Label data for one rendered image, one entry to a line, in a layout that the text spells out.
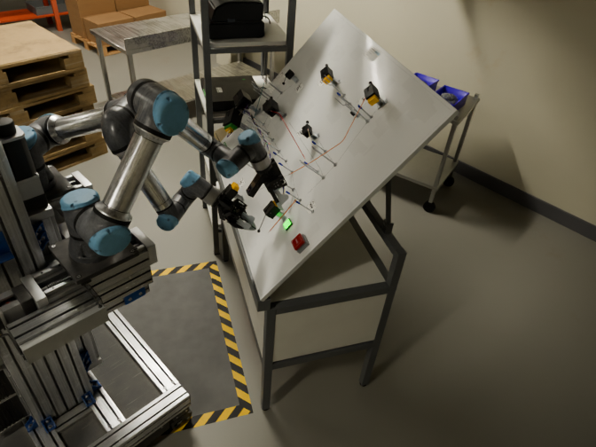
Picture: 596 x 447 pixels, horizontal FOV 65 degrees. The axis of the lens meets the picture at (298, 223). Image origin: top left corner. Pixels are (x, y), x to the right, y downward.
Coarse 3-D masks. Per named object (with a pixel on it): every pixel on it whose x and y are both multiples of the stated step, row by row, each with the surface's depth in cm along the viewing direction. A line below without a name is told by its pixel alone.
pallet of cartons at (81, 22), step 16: (80, 0) 580; (96, 0) 594; (112, 0) 609; (128, 0) 626; (144, 0) 643; (80, 16) 589; (96, 16) 598; (112, 16) 602; (128, 16) 607; (144, 16) 616; (160, 16) 635; (80, 32) 607; (96, 48) 617
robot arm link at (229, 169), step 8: (216, 152) 172; (224, 152) 171; (232, 152) 170; (240, 152) 170; (216, 160) 173; (224, 160) 169; (232, 160) 169; (240, 160) 170; (248, 160) 172; (216, 168) 172; (224, 168) 168; (232, 168) 169; (240, 168) 172; (224, 176) 172
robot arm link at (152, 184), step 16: (112, 112) 162; (128, 112) 165; (112, 128) 161; (128, 128) 164; (112, 144) 162; (128, 144) 172; (144, 192) 174; (160, 192) 175; (160, 208) 177; (176, 208) 182; (160, 224) 180; (176, 224) 184
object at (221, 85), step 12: (204, 84) 284; (216, 84) 285; (228, 84) 286; (240, 84) 288; (204, 96) 284; (216, 96) 273; (228, 96) 274; (252, 96) 276; (216, 108) 270; (228, 108) 272
